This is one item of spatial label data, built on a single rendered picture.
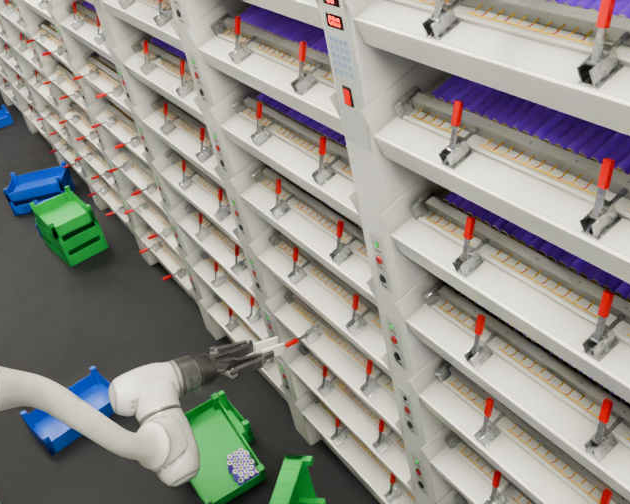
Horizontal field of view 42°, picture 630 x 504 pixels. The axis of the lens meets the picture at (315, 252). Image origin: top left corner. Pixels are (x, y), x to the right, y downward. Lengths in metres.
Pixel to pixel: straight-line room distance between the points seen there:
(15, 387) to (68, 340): 1.80
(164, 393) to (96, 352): 1.40
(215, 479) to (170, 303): 1.05
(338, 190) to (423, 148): 0.36
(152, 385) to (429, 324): 0.72
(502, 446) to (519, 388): 0.20
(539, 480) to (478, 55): 0.77
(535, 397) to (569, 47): 0.60
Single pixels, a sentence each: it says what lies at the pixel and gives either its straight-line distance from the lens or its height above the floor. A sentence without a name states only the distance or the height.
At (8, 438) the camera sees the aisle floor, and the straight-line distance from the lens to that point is 3.14.
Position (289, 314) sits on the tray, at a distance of 2.25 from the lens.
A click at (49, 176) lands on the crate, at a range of 4.67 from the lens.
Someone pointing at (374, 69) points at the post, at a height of 1.42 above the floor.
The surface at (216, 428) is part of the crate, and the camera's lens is 2.66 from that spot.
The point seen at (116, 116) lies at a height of 0.76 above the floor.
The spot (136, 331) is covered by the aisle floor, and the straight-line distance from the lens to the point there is 3.34.
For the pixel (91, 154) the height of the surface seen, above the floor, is 0.37.
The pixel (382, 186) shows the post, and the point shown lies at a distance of 1.38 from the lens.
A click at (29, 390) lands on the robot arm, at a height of 0.92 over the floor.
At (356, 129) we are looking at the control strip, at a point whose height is 1.31.
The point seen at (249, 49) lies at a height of 1.33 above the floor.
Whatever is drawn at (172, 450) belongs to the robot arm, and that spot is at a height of 0.62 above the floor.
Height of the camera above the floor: 1.90
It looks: 33 degrees down
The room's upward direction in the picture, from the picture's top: 13 degrees counter-clockwise
